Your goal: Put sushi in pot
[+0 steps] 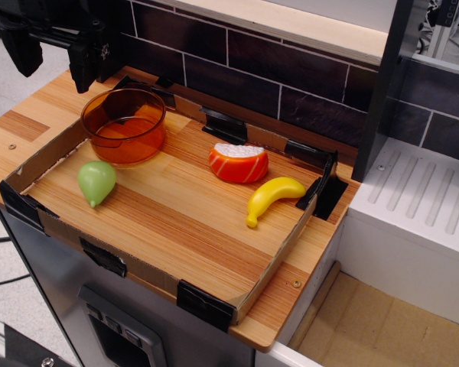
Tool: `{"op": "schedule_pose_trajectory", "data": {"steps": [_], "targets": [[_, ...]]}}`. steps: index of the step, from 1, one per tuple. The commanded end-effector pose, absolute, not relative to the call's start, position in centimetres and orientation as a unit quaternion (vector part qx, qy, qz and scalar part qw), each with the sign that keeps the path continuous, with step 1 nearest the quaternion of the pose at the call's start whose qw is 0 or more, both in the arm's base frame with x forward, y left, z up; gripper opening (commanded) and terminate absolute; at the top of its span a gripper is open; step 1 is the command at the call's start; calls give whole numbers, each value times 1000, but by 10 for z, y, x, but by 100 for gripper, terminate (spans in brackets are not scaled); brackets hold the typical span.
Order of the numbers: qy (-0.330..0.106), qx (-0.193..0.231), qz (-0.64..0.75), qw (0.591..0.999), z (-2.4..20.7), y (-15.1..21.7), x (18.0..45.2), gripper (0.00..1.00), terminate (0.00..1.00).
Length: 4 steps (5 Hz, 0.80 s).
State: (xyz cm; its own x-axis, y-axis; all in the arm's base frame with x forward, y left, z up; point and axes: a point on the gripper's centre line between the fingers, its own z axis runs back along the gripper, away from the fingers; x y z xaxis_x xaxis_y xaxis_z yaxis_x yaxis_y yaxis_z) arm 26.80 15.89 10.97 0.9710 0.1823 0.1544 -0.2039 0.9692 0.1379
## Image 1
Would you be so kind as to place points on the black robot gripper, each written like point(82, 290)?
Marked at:
point(87, 30)

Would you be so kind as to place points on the transparent orange plastic pot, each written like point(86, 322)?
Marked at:
point(125, 126)

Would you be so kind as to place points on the cardboard fence with black tape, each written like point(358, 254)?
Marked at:
point(173, 226)

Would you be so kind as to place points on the green toy pear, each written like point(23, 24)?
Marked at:
point(96, 180)

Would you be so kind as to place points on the yellow toy banana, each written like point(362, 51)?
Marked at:
point(270, 192)

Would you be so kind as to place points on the white toy sink drainboard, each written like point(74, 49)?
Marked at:
point(413, 193)

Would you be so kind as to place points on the dark grey vertical post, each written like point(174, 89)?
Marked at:
point(372, 138)

